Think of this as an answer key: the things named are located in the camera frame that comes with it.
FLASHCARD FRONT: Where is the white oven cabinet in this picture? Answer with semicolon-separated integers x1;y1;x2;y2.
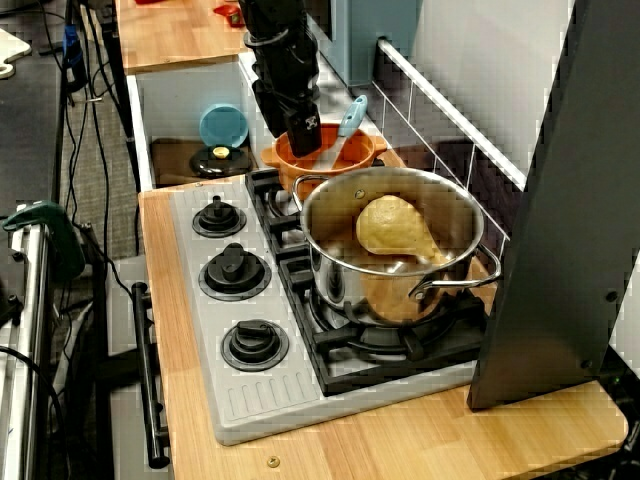
107;254;174;480

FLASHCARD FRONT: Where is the black oven door handle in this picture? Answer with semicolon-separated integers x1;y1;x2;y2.
130;281;171;470

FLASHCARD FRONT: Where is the black lid with yellow knob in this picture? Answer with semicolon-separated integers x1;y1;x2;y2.
188;145;254;180

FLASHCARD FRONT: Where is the red plastic toy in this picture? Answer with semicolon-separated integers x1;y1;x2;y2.
213;3;246;29

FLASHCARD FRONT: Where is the black cable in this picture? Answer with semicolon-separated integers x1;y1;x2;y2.
59;59;84;211
79;0;144;256
0;344;70;480

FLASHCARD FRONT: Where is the yellow toy chicken drumstick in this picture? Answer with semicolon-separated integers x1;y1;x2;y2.
355;194;451;266

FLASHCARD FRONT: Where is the black burner grate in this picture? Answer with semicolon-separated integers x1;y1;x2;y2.
277;254;489;399
244;167;321;256

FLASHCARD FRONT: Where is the wooden countertop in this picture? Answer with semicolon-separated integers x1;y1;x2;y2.
138;149;630;480

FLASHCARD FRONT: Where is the dark tile backsplash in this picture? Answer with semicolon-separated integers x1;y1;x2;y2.
369;44;524;241

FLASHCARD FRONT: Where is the orange plastic pot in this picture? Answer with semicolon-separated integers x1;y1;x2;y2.
260;123;389;194

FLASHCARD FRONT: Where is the white board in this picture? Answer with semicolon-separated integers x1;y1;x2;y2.
0;27;33;81

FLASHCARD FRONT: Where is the aluminium frame rail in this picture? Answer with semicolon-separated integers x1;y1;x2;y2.
0;219;51;480

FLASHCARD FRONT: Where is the dark grey hood side panel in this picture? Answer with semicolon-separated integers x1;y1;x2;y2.
466;0;640;412

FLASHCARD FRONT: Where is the grey stove top panel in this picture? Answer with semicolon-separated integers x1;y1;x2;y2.
169;177;481;446

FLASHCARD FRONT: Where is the white toy sink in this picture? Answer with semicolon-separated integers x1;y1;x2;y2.
126;52;351;191

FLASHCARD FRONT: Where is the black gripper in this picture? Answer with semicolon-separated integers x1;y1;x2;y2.
244;27;323;159

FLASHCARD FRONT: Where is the blue plastic plate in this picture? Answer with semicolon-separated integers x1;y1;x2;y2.
198;103;250;150

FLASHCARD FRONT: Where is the blue handled white spatula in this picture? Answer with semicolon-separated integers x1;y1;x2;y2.
324;94;369;171

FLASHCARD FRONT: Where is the green clamp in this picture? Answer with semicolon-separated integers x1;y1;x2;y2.
2;199;87;281

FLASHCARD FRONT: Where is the stainless steel pot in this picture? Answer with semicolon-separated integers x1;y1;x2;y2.
291;166;503;326

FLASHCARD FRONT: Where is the teal toy microwave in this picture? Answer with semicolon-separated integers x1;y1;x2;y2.
319;0;426;89

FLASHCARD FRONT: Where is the black stove knob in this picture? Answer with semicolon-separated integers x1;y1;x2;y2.
192;194;248;239
198;243;273;302
221;319;290;372

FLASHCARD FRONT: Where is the blue clamp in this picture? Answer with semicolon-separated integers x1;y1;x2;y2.
62;24;84;72

